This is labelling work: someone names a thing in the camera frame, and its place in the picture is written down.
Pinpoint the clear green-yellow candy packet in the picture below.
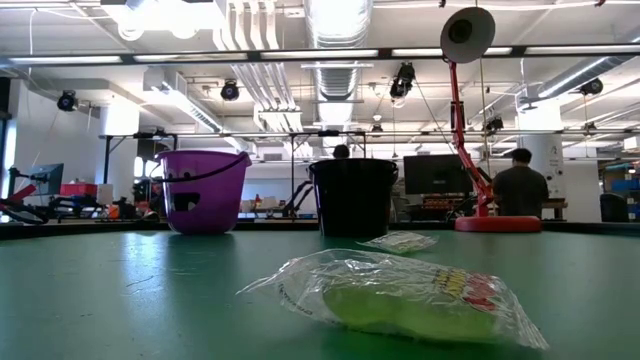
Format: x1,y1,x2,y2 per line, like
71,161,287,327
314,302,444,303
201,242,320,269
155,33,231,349
235,248,550,351

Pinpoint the green table mat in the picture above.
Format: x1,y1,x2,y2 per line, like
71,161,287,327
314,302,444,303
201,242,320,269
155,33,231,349
0,229,640,360

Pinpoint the black office chair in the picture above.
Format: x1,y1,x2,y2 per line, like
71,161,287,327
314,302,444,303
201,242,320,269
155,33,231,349
598,192,631,224

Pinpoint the black monitor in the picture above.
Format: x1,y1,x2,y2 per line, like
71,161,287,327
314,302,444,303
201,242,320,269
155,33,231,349
403,154,474,197

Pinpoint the wooden background desk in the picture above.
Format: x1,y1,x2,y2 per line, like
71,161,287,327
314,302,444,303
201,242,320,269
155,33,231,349
542,198,569,221

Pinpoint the black plastic bucket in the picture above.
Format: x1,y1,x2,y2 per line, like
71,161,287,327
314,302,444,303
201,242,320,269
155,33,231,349
307,158,400,239

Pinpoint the red desk lamp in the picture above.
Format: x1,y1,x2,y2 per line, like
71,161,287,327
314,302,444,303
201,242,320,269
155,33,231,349
439,5,543,234

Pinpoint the silver ventilation duct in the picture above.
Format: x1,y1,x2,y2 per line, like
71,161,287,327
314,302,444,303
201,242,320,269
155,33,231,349
304,0,374,101

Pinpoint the monitor on arm mount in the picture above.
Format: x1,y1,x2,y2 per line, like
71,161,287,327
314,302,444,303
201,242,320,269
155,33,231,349
24,162,65,197

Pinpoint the purple plastic bucket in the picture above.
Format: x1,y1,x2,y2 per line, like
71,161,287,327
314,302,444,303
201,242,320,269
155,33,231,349
154,149,253,236

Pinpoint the clear green candy packet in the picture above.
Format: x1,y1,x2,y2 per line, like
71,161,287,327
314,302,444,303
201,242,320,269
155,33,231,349
357,230,440,255

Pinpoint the red storage bin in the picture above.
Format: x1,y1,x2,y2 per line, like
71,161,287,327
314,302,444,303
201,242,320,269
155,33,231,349
59,182,99,197

